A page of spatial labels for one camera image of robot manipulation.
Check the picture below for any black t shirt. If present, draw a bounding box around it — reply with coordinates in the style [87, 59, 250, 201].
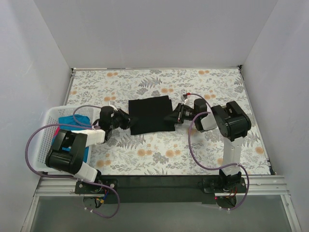
[128, 95, 175, 135]

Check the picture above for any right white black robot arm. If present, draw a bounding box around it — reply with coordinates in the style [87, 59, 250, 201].
[164, 95, 252, 193]

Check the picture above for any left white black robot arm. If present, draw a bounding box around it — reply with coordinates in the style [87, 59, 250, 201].
[45, 106, 138, 193]

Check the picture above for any blue t shirt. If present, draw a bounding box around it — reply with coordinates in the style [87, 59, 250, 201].
[57, 115, 92, 167]

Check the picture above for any floral tablecloth mat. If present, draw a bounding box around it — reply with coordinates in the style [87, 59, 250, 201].
[67, 69, 272, 176]

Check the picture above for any pink t shirt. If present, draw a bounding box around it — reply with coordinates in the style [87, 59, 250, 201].
[54, 127, 60, 137]

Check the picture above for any white plastic laundry basket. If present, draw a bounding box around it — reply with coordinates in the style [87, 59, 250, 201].
[32, 105, 97, 173]

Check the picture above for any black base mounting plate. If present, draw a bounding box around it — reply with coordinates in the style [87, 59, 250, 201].
[74, 175, 247, 204]

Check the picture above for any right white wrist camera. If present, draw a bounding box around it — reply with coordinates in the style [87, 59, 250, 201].
[181, 94, 189, 104]

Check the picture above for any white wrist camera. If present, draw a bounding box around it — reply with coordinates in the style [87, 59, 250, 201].
[109, 101, 118, 111]
[181, 94, 189, 104]

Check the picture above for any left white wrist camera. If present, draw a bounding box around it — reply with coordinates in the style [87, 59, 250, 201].
[109, 101, 118, 111]

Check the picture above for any aluminium frame rail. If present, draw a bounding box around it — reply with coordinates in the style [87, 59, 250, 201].
[35, 175, 290, 196]

